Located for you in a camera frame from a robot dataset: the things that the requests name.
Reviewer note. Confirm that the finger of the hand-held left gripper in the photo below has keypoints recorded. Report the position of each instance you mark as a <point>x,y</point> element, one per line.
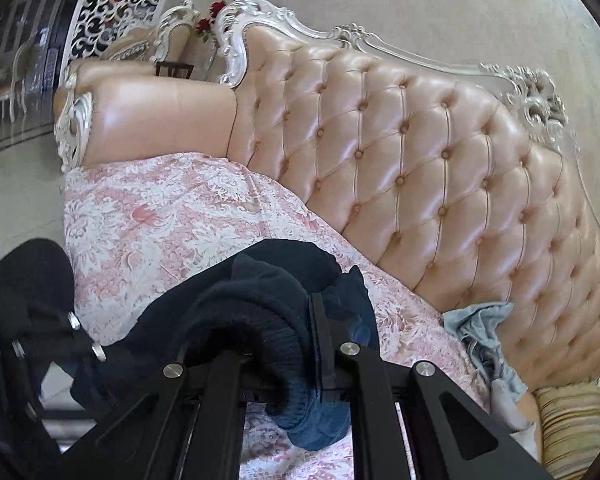
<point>87,342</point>

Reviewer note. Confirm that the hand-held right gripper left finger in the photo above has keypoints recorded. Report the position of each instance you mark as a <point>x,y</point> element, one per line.
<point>225,385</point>

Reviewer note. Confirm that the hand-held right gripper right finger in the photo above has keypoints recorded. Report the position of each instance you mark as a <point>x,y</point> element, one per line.
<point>322,355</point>

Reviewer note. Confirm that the navy sweatshirt with yellow letters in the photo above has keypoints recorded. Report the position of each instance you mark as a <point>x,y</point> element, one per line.
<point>260,300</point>

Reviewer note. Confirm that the pink floral sofa blanket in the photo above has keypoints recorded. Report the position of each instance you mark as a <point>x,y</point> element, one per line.
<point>155,225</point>

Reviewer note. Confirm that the light blue garment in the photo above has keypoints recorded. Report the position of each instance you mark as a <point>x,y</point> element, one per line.
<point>480,330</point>

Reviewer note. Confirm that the white dining chairs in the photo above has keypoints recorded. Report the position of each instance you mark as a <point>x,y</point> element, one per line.
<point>2,90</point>

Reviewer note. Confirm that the grey garment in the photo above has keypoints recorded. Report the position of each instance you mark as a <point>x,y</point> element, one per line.
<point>510,405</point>

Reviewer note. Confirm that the pink tufted leather sofa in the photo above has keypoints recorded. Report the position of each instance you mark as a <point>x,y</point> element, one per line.
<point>405,160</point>

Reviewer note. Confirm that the dark glass cabinet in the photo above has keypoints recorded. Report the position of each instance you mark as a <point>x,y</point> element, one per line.
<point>35,25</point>

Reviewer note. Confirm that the striped gold cushion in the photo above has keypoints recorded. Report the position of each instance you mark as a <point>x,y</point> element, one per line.
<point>572,430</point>

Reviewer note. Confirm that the black side table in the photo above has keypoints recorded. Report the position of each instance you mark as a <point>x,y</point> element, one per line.
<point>175,71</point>

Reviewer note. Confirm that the pink carved armchair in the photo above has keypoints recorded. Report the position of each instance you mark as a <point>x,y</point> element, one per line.
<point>145,42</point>

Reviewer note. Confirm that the white lattice screen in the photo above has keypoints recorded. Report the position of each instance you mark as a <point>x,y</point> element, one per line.
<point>115,5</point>

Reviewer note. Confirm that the red flowers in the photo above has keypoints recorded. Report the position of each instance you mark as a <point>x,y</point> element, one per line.
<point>207,22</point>

